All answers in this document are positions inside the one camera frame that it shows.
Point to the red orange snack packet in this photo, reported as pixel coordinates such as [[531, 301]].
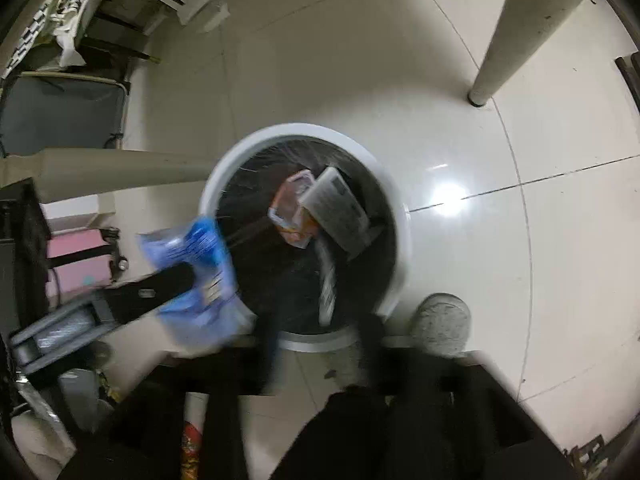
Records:
[[194, 450]]

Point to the white trash bin black liner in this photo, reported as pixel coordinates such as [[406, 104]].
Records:
[[395, 265]]

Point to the pink box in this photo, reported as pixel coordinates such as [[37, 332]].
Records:
[[75, 247]]

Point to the black chair frame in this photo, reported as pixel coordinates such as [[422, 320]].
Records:
[[120, 35]]

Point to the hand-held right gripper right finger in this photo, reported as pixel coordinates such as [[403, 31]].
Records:
[[371, 350]]

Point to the grey slipper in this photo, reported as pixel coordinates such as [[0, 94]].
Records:
[[441, 324]]

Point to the white paper strip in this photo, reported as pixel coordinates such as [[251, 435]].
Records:
[[327, 285]]

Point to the cream table leg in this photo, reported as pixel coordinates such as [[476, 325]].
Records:
[[125, 174], [525, 25]]

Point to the blue plastic packet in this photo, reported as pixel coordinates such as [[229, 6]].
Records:
[[205, 305]]

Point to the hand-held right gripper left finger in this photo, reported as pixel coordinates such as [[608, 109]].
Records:
[[267, 355]]

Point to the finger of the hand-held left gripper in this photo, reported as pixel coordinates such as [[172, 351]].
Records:
[[155, 292]]

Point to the grey clear plastic box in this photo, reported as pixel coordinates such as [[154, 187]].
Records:
[[337, 207]]

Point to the person's black trouser leg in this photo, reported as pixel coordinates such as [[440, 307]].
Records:
[[345, 440]]

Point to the orange pink snack packet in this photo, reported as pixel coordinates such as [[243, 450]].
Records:
[[290, 210]]

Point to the black cabinet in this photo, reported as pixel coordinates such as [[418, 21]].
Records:
[[22, 250]]

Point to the white patterned cloth bag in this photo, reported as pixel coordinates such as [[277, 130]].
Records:
[[65, 25]]

